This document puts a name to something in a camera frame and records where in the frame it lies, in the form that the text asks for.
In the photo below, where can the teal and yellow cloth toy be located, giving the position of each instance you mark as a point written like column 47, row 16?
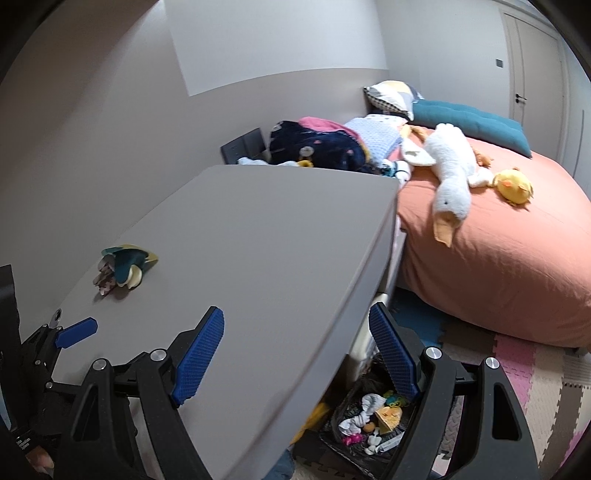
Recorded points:
column 124, row 270

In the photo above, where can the coloured foam floor mat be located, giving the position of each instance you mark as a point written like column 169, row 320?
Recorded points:
column 531, row 392

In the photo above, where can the teal cushion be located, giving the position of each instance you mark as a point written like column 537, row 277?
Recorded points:
column 471, row 120

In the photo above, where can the white cardboard box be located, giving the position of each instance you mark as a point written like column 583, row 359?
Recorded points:
column 392, row 444

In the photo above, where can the white and orange plush toy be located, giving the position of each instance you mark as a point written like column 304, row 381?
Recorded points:
column 415, row 152

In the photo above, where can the light blue knit blanket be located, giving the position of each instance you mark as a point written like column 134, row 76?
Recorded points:
column 374, row 138

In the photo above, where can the checked patchwork pillow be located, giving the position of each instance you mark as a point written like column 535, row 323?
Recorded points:
column 392, row 97

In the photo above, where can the pink cloth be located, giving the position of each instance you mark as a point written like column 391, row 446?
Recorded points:
column 323, row 124

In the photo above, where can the white goose plush toy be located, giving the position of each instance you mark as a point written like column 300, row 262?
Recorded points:
column 450, row 170

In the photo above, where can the grey desk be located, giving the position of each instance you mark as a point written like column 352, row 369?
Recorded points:
column 369, row 267

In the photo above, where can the black and white plush toy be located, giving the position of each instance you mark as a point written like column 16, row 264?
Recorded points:
column 399, row 173

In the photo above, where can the small orange plush toy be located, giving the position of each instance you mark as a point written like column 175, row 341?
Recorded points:
column 483, row 159

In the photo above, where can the white wardrobe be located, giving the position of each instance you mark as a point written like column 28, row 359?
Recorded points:
column 581, row 129

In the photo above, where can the yellow duck plush toy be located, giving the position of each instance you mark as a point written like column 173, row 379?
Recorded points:
column 512, row 187

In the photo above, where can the person's left hand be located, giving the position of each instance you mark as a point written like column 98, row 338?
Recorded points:
column 40, row 461

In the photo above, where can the green and blue frog toy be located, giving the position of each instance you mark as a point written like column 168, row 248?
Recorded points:
column 395, row 398

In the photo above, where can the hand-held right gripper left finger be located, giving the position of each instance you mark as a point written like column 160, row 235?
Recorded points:
column 198, row 355

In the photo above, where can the navy patterned blanket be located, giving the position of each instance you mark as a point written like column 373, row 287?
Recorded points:
column 318, row 147

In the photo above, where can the small pink toy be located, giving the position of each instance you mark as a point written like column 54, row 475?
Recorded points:
column 353, row 439

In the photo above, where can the bed with orange sheet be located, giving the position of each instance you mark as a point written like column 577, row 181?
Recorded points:
column 508, row 267

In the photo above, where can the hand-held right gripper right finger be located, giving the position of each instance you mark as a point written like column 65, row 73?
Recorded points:
column 392, row 350

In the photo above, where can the dark grey bedside panel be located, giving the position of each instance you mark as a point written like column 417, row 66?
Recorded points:
column 244, row 145

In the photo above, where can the white door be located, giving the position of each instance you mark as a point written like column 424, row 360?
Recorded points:
column 538, row 83

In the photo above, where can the small white cloth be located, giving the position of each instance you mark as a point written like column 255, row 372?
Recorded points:
column 251, row 161

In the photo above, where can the person's blue trouser leg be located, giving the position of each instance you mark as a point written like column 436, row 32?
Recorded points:
column 281, row 468

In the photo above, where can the trash bin with black bag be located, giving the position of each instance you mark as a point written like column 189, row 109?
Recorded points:
column 344, row 404

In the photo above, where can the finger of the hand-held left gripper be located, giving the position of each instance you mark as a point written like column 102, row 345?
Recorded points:
column 76, row 332

